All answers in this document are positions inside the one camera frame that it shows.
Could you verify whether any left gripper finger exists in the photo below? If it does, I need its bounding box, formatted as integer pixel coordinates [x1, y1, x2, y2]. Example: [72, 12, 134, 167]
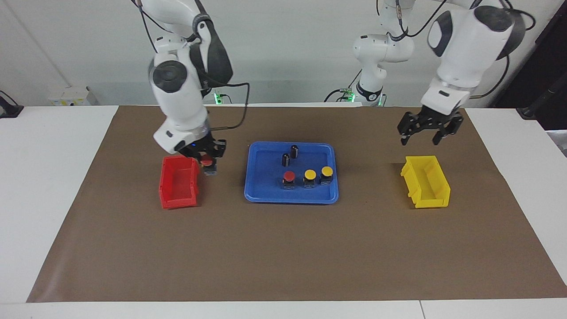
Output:
[432, 113, 464, 146]
[397, 112, 420, 146]

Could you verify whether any red storage bin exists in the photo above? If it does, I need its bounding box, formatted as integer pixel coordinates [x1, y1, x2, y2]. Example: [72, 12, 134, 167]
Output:
[159, 155, 199, 210]

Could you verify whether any blue plastic tray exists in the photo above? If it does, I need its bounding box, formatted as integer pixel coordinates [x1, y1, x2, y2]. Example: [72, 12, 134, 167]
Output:
[244, 141, 340, 205]

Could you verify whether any yellow storage bin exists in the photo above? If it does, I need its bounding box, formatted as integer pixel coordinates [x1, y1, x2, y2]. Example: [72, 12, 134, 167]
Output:
[401, 155, 451, 209]

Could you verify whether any black stand pole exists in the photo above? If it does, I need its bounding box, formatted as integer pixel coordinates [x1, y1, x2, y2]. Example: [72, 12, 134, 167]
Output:
[516, 75, 567, 120]

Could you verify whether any brown table mat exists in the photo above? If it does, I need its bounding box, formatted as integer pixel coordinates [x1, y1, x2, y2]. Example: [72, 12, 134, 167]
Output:
[27, 105, 567, 303]

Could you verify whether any black clamp object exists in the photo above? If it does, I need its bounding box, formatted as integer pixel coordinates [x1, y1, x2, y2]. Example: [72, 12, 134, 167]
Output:
[0, 91, 24, 118]

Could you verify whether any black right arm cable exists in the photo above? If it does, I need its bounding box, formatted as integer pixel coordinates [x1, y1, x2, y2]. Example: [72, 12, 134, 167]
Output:
[133, 0, 251, 132]

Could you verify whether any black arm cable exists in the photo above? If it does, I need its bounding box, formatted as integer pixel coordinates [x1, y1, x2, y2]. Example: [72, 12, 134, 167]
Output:
[133, 0, 251, 132]
[377, 0, 536, 99]

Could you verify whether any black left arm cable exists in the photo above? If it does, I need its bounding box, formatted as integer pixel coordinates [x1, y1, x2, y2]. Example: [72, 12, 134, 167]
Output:
[377, 0, 536, 99]

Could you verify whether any black base cable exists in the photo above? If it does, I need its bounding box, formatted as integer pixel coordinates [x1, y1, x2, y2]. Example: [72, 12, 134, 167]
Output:
[324, 69, 364, 103]

